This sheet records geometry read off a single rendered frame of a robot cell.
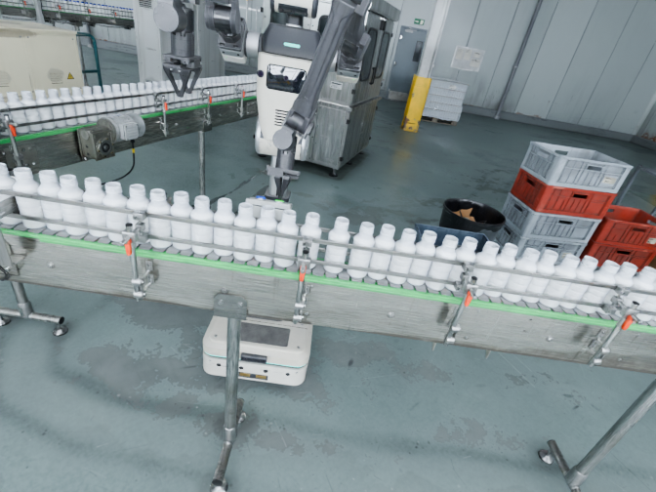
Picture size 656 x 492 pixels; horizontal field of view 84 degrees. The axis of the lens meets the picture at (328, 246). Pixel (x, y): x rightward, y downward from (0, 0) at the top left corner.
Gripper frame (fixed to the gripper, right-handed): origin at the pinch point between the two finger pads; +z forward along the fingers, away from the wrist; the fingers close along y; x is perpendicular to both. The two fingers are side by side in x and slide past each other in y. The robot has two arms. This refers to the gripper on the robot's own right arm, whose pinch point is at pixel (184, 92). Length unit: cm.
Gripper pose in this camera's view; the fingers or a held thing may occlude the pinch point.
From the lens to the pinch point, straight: 115.3
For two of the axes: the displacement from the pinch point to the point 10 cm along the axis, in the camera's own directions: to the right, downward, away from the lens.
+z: -1.6, 8.5, 5.0
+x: 9.9, 1.6, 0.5
